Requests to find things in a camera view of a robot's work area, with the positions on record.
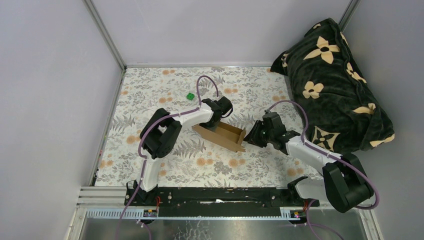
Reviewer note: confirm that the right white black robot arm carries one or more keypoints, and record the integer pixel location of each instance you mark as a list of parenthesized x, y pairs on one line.
[(343, 181)]

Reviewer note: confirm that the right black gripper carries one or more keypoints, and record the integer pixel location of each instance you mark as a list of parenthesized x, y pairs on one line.
[(252, 137)]

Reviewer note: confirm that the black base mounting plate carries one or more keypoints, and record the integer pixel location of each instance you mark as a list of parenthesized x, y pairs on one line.
[(256, 202)]

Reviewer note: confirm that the black floral blanket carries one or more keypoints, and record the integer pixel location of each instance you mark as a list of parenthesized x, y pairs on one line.
[(343, 114)]

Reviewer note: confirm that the brown cardboard box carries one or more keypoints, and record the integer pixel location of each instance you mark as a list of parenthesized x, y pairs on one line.
[(224, 135)]

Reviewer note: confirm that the floral patterned table mat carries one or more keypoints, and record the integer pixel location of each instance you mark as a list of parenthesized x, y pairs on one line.
[(193, 161)]

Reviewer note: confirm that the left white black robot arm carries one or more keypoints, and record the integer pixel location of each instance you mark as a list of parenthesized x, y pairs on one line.
[(161, 132)]

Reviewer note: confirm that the aluminium frame rail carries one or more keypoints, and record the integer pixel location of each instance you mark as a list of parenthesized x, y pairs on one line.
[(99, 197)]

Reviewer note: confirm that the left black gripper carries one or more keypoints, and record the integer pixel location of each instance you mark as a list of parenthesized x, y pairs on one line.
[(214, 128)]

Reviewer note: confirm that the small green cube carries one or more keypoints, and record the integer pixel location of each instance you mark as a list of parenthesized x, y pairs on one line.
[(190, 96)]

